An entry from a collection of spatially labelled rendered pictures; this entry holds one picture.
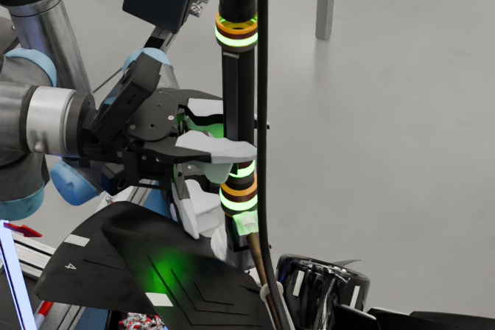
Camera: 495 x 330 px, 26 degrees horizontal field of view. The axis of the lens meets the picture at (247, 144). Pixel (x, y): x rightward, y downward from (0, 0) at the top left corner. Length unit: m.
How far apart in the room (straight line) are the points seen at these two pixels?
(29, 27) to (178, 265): 0.49
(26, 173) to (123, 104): 0.20
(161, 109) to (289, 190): 1.90
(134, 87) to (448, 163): 2.14
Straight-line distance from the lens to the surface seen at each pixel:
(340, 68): 3.39
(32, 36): 1.51
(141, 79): 1.09
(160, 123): 1.14
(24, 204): 1.29
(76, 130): 1.16
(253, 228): 1.20
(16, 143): 1.19
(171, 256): 1.16
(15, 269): 1.58
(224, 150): 1.12
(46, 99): 1.18
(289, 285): 1.32
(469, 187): 3.11
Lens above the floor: 2.33
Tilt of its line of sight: 47 degrees down
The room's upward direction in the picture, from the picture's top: straight up
